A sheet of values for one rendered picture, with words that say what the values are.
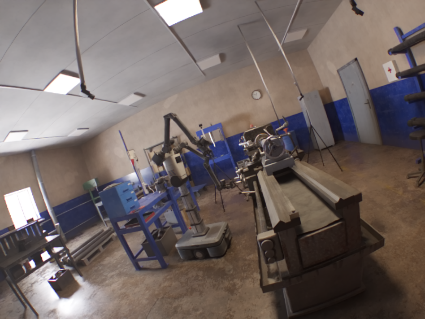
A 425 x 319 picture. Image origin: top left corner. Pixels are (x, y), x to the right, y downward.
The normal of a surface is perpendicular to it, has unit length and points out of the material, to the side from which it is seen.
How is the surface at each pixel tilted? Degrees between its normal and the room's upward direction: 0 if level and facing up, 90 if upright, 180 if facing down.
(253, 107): 90
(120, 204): 90
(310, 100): 90
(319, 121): 90
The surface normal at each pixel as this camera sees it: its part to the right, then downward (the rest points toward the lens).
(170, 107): -0.15, 0.14
